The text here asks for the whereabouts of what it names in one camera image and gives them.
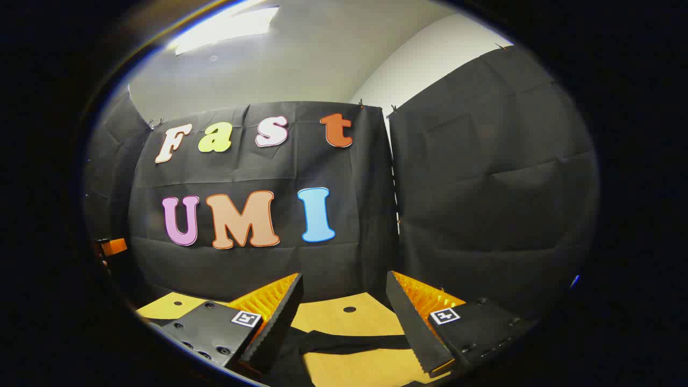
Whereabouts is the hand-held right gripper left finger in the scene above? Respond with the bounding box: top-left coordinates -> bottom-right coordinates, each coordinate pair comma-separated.
141,273 -> 304,374

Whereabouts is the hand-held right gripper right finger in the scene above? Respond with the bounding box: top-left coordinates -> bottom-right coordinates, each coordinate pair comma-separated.
385,270 -> 538,375

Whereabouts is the black knit garment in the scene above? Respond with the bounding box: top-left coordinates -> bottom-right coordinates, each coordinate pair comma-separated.
269,327 -> 426,387

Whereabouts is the black backdrop cloth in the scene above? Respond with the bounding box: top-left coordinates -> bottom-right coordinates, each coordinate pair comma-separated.
83,46 -> 600,323

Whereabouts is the ceiling light panel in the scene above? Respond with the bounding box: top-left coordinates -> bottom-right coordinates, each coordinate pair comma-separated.
169,5 -> 280,56

